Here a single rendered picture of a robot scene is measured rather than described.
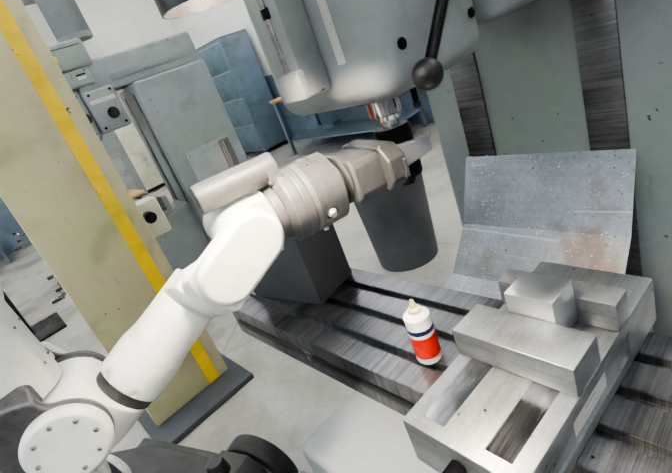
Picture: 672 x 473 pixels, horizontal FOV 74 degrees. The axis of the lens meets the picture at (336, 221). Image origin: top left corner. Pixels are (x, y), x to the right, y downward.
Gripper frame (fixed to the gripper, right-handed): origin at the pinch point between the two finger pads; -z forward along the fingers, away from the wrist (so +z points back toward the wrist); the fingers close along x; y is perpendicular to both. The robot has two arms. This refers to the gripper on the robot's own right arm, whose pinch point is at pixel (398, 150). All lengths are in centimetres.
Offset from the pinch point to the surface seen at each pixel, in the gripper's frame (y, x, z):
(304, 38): -16.7, -4.6, 9.8
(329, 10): -18.3, -7.2, 7.5
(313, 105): -9.6, 0.6, 9.2
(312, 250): 21.0, 31.3, 7.1
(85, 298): 47, 159, 72
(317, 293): 29.6, 30.0, 9.9
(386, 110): -5.9, -2.0, 1.3
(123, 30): -162, 953, -78
